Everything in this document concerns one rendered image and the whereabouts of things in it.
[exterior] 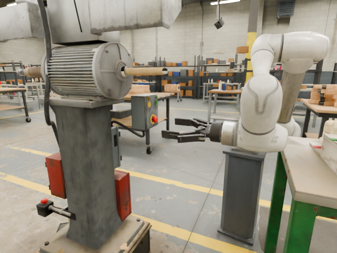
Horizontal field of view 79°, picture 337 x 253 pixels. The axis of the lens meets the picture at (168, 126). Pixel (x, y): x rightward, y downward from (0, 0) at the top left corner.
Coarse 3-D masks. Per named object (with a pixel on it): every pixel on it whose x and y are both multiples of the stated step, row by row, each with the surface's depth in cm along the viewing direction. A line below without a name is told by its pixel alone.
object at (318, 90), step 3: (312, 90) 247; (315, 90) 246; (318, 90) 234; (321, 90) 230; (324, 90) 230; (327, 90) 218; (330, 90) 217; (333, 90) 217; (336, 90) 218; (327, 93) 219; (330, 93) 218; (333, 93) 218; (336, 93) 219
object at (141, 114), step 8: (136, 96) 115; (144, 96) 113; (152, 96) 121; (136, 104) 116; (144, 104) 114; (152, 104) 122; (136, 112) 118; (144, 112) 115; (152, 112) 123; (112, 120) 122; (136, 120) 119; (144, 120) 117; (152, 120) 124; (128, 128) 123; (136, 128) 120; (144, 128) 118
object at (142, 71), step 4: (128, 68) 90; (132, 68) 89; (136, 68) 88; (140, 68) 88; (144, 68) 87; (148, 68) 86; (152, 68) 85; (156, 68) 85; (160, 68) 84; (128, 72) 90; (132, 72) 89; (136, 72) 88; (140, 72) 88; (144, 72) 87; (148, 72) 86; (152, 72) 85; (156, 72) 85; (160, 72) 84
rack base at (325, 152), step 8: (328, 136) 73; (336, 136) 73; (328, 144) 71; (336, 144) 65; (320, 152) 78; (328, 152) 70; (336, 152) 64; (328, 160) 70; (336, 160) 64; (336, 168) 64
